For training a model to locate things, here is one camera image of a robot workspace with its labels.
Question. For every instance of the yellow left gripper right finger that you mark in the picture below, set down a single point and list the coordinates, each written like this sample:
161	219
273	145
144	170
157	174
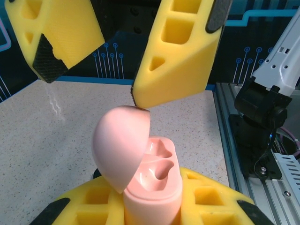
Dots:
211	201

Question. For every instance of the pink earbud charging case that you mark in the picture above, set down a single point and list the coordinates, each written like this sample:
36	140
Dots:
117	145

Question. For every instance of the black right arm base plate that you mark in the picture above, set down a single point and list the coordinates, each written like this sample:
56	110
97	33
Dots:
248	145

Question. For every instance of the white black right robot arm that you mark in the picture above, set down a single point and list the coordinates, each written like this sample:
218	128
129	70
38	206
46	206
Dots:
260	105

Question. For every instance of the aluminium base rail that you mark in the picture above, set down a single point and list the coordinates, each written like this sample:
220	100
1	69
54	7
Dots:
257	201

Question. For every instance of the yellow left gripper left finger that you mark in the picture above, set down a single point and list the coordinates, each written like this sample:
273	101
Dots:
93	206

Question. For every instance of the black earbud charging case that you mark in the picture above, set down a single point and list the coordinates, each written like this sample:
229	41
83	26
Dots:
95	174

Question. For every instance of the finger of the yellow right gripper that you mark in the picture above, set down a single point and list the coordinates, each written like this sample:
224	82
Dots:
65	30
182	68

